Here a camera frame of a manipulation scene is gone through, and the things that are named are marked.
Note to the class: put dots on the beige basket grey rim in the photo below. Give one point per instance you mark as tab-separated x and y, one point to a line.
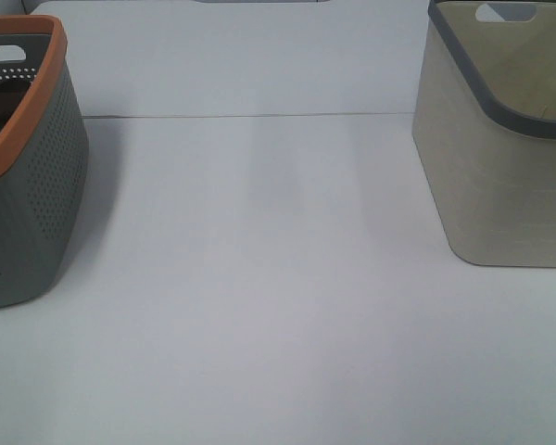
485	129

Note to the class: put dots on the grey perforated basket orange rim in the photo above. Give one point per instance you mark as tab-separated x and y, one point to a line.
44	151

